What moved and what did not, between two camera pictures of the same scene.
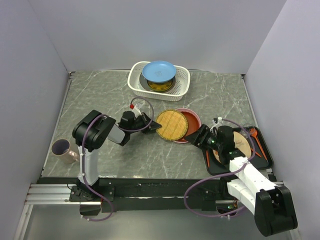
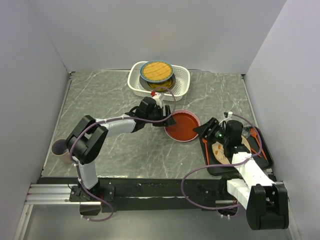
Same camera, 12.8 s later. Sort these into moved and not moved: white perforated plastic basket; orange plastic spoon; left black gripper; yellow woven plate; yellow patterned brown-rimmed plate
Moved: left black gripper; yellow woven plate
Not moved: orange plastic spoon; yellow patterned brown-rimmed plate; white perforated plastic basket
